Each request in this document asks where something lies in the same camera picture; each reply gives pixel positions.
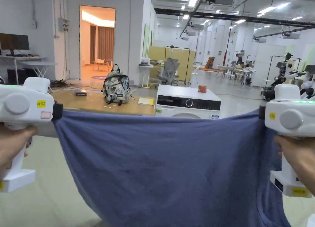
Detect bed with beige sheet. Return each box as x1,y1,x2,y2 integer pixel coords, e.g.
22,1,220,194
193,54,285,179
0,134,315,227

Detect group of people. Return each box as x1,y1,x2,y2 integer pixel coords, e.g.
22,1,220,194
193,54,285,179
232,53,255,78

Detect dark blue shirt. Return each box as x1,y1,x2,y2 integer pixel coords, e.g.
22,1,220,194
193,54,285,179
53,108,293,227

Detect grey office chair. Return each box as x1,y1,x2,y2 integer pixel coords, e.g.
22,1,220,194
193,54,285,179
157,57,180,86

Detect black and white robot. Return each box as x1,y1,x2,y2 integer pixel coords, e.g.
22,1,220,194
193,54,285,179
261,52,303,101

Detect person's right hand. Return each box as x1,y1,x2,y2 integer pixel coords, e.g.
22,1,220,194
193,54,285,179
274,135,315,197

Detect desk with black monitor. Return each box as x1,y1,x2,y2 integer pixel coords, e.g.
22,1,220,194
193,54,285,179
0,33,48,85

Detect person's left hand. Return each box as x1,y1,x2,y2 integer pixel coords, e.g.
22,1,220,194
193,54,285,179
0,125,39,181

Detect black clothes rack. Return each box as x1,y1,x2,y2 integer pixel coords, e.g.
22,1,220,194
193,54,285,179
164,46,193,86

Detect wooden table with backpack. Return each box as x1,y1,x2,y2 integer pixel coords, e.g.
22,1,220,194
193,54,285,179
50,64,156,117

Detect grey wall electrical box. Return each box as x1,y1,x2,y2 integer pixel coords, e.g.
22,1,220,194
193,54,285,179
58,17,70,32

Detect white folding table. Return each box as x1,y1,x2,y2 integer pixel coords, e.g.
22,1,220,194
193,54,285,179
21,61,58,93

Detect white washing machine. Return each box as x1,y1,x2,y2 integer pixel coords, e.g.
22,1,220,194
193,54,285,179
156,84,222,120

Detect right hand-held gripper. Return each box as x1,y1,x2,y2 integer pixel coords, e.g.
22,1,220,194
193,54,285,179
258,84,315,198

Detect small white side table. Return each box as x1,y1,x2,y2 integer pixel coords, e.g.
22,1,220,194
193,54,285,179
138,57,155,89

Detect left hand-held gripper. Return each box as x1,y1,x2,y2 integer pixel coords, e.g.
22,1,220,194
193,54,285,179
0,77,63,193

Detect low wooden table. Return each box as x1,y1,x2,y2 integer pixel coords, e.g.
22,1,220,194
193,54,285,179
93,59,114,71

